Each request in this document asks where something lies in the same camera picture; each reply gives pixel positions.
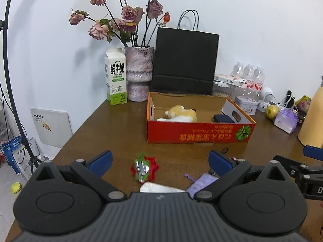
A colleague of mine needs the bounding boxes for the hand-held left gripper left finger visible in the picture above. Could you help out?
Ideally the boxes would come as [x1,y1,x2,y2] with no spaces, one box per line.
[37,150,127,202]

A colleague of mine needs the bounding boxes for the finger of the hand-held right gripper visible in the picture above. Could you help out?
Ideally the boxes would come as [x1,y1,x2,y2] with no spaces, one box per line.
[303,145,323,162]
[273,155,307,179]

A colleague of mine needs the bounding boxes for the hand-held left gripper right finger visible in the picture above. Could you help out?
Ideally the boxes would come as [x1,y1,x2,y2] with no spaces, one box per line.
[194,150,286,202]

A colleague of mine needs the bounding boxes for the black cable bundle pink tie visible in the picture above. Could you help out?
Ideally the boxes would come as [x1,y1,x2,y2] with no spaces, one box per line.
[209,148,239,178]

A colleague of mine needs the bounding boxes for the purple knitted pouch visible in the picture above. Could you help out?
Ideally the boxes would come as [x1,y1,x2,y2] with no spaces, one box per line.
[184,173,219,199]

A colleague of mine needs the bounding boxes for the red cardboard box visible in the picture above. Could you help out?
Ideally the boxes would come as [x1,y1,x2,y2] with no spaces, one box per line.
[146,91,256,144]

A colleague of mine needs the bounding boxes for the red flower hair clip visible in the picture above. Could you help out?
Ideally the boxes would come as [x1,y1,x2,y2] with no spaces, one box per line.
[130,151,160,183]

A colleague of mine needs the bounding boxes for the navy glasses case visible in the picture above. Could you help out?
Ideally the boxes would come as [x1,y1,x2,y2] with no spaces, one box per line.
[213,114,236,124]

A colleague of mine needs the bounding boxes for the white cloth bag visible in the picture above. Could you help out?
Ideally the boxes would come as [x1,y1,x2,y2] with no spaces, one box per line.
[139,181,186,193]

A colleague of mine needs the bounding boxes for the yellow and white plush sheep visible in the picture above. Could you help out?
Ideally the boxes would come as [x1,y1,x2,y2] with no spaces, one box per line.
[156,105,197,123]

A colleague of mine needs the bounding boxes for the yellow thermos jug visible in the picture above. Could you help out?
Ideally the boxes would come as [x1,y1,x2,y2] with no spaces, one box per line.
[298,76,323,148]

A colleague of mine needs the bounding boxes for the purple tissue pack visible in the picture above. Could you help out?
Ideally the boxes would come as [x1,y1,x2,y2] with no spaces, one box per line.
[274,108,298,134]

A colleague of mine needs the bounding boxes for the yellow green packet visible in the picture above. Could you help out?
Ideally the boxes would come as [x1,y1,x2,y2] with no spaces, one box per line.
[295,96,312,113]

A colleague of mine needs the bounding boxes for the green apple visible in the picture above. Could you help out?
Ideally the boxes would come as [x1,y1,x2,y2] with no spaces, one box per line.
[265,105,280,119]

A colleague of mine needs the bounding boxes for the black charger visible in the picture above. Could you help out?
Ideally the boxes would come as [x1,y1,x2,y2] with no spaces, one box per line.
[285,90,296,109]

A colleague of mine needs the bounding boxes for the grey metal tin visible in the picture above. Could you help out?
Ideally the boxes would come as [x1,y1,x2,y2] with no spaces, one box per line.
[235,96,258,116]

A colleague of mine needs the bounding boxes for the white round desk gadget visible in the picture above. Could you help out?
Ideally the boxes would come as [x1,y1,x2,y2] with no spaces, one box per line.
[257,87,274,111]

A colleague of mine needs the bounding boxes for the green and white milk carton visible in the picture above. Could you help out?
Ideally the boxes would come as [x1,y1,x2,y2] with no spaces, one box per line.
[104,48,127,106]

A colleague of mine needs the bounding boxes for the flat white box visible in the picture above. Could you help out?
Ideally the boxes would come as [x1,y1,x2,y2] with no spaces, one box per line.
[214,74,249,87]

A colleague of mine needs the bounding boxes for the blue and white bag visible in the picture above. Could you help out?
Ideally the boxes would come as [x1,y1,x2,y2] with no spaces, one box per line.
[1,136,38,180]

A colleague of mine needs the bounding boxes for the clear water bottle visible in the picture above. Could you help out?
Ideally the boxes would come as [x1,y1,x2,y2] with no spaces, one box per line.
[243,64,254,81]
[232,62,245,77]
[253,66,265,91]

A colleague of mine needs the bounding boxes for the purple mottled vase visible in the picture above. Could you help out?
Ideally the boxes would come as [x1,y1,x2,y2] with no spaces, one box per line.
[124,46,154,102]

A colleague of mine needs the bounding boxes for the black paper bag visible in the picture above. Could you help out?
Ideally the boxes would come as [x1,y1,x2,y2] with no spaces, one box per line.
[151,10,219,96]

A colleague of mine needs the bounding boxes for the black light stand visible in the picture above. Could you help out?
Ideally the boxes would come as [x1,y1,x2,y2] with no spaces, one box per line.
[0,0,42,179]

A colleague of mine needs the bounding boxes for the dried pink roses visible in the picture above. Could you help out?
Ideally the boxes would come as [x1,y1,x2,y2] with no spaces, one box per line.
[69,0,171,48]

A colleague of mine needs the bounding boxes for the white cables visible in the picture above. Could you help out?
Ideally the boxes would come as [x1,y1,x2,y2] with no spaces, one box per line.
[267,94,296,111]

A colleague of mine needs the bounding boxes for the white wall panel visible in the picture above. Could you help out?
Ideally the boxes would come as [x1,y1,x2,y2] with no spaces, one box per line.
[30,108,73,149]

